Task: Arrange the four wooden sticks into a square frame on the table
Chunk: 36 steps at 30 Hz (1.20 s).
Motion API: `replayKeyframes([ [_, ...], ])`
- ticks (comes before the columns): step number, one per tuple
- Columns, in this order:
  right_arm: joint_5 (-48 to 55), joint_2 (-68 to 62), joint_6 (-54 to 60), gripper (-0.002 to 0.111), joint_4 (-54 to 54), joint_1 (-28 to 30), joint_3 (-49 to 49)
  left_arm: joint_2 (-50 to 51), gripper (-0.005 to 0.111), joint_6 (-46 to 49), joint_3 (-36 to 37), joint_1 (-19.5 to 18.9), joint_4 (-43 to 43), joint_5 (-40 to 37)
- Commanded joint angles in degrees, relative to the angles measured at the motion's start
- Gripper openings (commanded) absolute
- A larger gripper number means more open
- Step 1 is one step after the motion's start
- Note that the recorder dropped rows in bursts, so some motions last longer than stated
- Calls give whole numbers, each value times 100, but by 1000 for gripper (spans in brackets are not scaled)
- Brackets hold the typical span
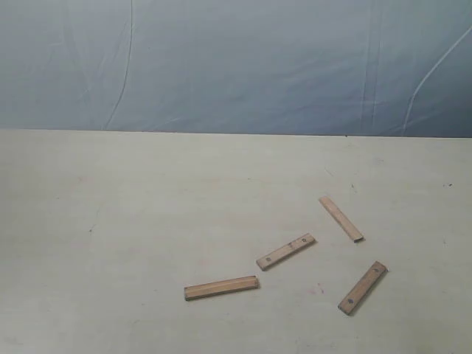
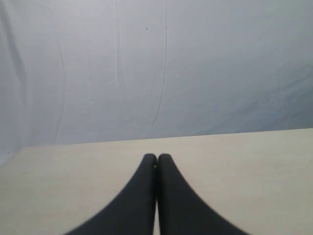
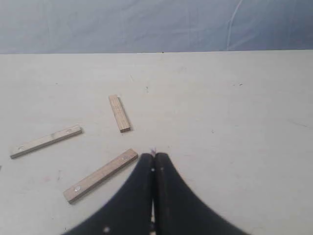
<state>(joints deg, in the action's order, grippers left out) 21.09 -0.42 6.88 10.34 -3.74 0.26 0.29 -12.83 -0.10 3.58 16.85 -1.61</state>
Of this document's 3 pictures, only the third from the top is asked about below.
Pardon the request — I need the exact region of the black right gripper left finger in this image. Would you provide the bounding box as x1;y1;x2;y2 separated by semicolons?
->
65;153;154;235

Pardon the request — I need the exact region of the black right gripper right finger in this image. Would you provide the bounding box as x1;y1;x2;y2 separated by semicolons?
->
154;153;246;235

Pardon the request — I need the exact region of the brown wooden stick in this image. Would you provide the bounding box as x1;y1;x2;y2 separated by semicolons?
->
63;149;138;204

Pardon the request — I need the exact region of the short wooden plank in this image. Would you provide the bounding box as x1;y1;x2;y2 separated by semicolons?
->
10;125;83;159

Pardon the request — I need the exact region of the long wooden plank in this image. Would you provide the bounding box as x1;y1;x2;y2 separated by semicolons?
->
109;95;131;133

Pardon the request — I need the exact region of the blue-grey backdrop cloth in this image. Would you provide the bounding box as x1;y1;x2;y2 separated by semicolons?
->
0;0;313;54

